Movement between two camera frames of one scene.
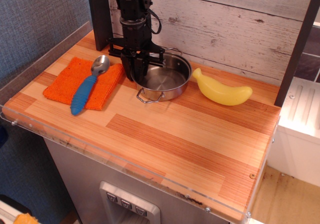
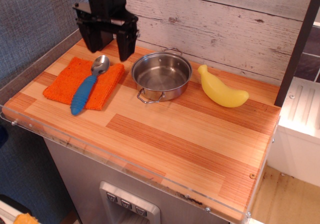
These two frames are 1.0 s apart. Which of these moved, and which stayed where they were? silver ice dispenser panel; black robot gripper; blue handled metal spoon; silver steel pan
Moved: black robot gripper
Stayed: silver ice dispenser panel; silver steel pan; blue handled metal spoon
